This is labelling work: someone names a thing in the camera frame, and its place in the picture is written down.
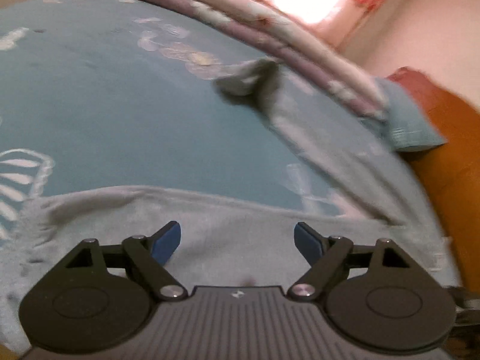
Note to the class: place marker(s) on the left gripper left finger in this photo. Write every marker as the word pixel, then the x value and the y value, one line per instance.
pixel 98 296

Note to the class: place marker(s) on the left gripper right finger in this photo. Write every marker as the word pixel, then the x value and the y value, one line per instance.
pixel 375 296

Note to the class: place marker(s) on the grey sweatpants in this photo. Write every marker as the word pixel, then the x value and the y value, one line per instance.
pixel 326 138

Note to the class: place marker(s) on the orange wooden headboard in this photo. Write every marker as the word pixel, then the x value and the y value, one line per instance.
pixel 449 173

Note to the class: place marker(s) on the teal floral pillow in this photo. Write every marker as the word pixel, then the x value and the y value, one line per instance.
pixel 406 128

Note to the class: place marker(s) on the teal floral bed sheet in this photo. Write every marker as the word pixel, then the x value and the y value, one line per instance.
pixel 105 131

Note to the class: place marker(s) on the purple pink floral quilt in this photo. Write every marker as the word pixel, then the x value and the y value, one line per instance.
pixel 264 27

